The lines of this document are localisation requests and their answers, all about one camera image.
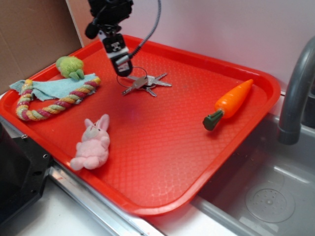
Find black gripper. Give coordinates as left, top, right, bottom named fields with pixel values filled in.
left=85, top=0, right=133, bottom=77

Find silver keys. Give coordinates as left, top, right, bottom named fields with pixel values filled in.
left=116, top=67, right=172, bottom=97

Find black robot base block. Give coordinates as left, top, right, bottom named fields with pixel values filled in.
left=0, top=125, right=52, bottom=226

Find light wooden board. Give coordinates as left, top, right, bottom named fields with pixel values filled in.
left=66, top=0, right=99, bottom=47

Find green plush toy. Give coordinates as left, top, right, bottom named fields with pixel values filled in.
left=56, top=56, right=84, bottom=80

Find light blue cloth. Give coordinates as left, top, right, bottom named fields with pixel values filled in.
left=9, top=73, right=97, bottom=105

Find brown cardboard panel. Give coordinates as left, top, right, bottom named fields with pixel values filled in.
left=0, top=0, right=81, bottom=93

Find red plastic tray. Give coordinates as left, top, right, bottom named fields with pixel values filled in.
left=0, top=41, right=281, bottom=216

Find pink plush bunny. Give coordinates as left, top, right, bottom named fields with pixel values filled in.
left=70, top=114, right=110, bottom=171

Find orange plastic toy carrot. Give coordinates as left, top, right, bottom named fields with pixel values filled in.
left=203, top=79, right=253, bottom=131

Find grey sink faucet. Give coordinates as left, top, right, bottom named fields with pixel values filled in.
left=278, top=37, right=315, bottom=145

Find grey toy sink basin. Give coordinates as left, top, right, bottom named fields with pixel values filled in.
left=192, top=115, right=315, bottom=236

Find grey braided cable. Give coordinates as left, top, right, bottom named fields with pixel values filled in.
left=127, top=0, right=162, bottom=59

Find multicolour rope toy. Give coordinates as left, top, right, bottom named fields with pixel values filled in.
left=10, top=76, right=101, bottom=121

